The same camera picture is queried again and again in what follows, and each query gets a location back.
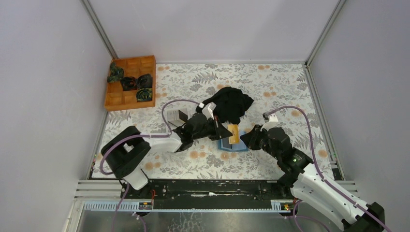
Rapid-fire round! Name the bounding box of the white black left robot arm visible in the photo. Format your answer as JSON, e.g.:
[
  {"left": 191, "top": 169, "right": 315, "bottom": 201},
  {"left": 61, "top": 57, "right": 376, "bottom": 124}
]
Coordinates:
[{"left": 101, "top": 113, "right": 232, "bottom": 199}]

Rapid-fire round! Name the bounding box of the wooden compartment tray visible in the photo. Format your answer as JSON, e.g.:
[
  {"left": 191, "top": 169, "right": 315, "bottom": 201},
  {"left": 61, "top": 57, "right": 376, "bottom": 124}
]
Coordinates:
[{"left": 104, "top": 55, "right": 156, "bottom": 112}]

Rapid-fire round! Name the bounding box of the dark rolled sock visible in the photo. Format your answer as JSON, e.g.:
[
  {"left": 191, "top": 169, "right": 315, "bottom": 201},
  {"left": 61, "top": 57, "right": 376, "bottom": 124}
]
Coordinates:
[
  {"left": 107, "top": 62, "right": 124, "bottom": 83},
  {"left": 136, "top": 88, "right": 152, "bottom": 102},
  {"left": 136, "top": 73, "right": 153, "bottom": 89},
  {"left": 120, "top": 76, "right": 137, "bottom": 91}
]

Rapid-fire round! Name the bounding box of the floral patterned table mat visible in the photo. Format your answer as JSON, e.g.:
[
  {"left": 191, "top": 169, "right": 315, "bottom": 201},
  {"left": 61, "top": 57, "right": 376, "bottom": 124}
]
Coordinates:
[{"left": 102, "top": 64, "right": 333, "bottom": 180}]

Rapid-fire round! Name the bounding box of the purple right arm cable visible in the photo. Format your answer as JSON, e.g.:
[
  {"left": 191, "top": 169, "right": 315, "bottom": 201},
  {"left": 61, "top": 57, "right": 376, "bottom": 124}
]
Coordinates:
[{"left": 263, "top": 106, "right": 393, "bottom": 232}]

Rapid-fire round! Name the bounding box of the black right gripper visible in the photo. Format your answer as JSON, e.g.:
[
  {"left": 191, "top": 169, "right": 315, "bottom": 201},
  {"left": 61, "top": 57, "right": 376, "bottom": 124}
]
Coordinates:
[{"left": 239, "top": 125, "right": 280, "bottom": 160}]

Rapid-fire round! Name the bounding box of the dark rolled sock top left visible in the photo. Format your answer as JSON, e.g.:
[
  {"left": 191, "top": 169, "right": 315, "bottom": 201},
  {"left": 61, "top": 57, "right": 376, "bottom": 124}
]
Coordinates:
[{"left": 107, "top": 62, "right": 124, "bottom": 83}]

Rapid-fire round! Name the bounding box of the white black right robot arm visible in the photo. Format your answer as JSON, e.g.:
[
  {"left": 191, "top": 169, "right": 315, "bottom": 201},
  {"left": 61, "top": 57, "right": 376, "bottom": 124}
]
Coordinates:
[{"left": 240, "top": 125, "right": 385, "bottom": 232}]

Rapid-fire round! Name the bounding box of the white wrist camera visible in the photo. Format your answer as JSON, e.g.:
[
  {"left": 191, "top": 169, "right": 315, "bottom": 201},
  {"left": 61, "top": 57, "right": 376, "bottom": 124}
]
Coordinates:
[
  {"left": 262, "top": 112, "right": 278, "bottom": 131},
  {"left": 198, "top": 102, "right": 216, "bottom": 120}
]

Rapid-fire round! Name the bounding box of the black crumpled cloth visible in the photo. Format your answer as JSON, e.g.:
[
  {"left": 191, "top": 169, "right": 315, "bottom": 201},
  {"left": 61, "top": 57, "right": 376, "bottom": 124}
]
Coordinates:
[{"left": 195, "top": 87, "right": 254, "bottom": 125}]

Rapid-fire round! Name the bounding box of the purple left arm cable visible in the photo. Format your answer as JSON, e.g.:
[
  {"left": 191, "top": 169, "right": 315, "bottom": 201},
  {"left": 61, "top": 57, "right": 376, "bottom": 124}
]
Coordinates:
[{"left": 99, "top": 99, "right": 205, "bottom": 232}]

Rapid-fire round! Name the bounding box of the dark rolled sock right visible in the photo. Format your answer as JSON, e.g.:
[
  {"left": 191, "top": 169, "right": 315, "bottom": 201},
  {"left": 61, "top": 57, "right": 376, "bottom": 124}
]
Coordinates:
[{"left": 136, "top": 73, "right": 153, "bottom": 89}]

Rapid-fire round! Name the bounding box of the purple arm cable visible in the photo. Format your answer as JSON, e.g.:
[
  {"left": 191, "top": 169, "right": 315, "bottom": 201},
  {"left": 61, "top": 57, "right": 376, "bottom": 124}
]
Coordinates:
[
  {"left": 99, "top": 99, "right": 205, "bottom": 232},
  {"left": 263, "top": 106, "right": 393, "bottom": 232}
]

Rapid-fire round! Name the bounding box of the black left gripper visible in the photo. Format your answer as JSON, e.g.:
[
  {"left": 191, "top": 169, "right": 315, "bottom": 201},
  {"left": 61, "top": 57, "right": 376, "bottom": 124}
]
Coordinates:
[{"left": 191, "top": 116, "right": 232, "bottom": 141}]

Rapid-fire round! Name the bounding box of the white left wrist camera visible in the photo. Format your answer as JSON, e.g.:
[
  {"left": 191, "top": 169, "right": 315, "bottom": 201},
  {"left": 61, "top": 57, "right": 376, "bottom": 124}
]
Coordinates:
[{"left": 198, "top": 102, "right": 216, "bottom": 120}]

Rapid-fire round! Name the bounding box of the dark rolled sock bottom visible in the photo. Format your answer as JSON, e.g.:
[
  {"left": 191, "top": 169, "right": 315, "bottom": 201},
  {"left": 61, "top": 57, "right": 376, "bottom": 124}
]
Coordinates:
[{"left": 136, "top": 88, "right": 152, "bottom": 102}]

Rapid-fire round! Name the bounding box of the blue leather card holder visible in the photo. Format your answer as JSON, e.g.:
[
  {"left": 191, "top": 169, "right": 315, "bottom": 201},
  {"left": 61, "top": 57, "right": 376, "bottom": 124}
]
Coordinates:
[{"left": 217, "top": 130, "right": 249, "bottom": 152}]

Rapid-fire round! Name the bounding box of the stack of credit cards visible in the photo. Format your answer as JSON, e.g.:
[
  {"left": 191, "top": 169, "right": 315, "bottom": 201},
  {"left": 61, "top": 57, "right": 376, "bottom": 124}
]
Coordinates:
[{"left": 167, "top": 109, "right": 189, "bottom": 127}]

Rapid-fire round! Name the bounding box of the dark rolled sock middle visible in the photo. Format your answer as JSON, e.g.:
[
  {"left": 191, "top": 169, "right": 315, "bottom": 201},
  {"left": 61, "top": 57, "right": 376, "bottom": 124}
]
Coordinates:
[{"left": 120, "top": 76, "right": 137, "bottom": 91}]

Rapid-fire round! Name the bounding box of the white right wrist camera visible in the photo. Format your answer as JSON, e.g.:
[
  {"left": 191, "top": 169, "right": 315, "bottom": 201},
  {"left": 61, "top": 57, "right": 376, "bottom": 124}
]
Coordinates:
[{"left": 262, "top": 112, "right": 278, "bottom": 131}]

